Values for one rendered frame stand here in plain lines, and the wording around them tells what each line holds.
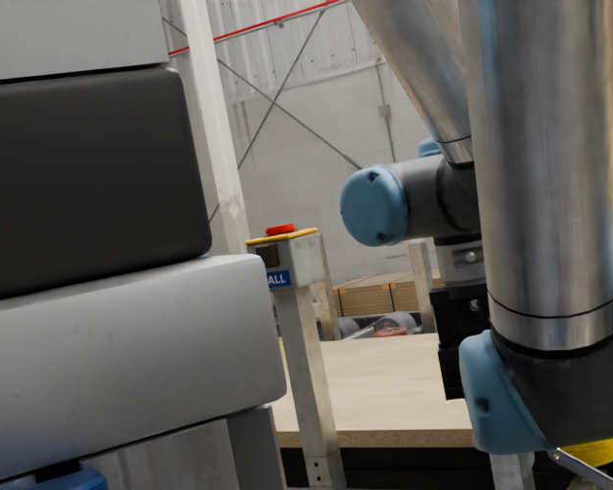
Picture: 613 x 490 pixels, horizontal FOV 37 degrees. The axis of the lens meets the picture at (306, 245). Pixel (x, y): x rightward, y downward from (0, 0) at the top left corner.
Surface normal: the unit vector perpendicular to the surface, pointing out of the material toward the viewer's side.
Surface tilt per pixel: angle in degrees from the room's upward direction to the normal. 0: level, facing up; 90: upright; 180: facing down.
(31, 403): 90
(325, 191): 90
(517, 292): 107
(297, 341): 90
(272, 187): 90
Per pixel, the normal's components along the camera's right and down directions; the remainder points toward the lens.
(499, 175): -0.69, 0.46
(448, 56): 0.13, 0.41
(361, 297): -0.57, 0.14
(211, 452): 0.44, -0.04
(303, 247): 0.83, -0.12
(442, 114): -0.45, 0.66
